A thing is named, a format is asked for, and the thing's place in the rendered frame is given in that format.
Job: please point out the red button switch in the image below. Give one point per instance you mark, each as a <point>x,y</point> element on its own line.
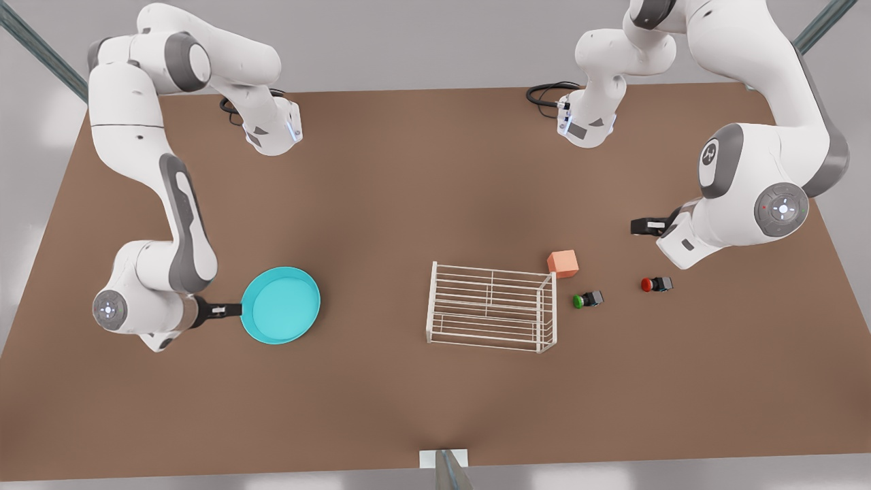
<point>656,284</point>

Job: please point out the teal round plate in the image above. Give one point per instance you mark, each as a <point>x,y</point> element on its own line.
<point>281,305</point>

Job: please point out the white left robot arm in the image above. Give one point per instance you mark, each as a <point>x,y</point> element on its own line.
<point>762,156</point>

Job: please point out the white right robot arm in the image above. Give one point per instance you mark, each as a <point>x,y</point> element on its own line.
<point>129,122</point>

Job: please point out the orange cube block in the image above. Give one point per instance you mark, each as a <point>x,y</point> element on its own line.
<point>563,263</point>

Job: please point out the green button switch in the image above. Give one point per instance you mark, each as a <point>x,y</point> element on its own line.
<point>588,299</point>

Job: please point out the silver frame post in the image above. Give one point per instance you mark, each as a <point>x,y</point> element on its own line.
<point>448,471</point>
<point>822,25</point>
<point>41,47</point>

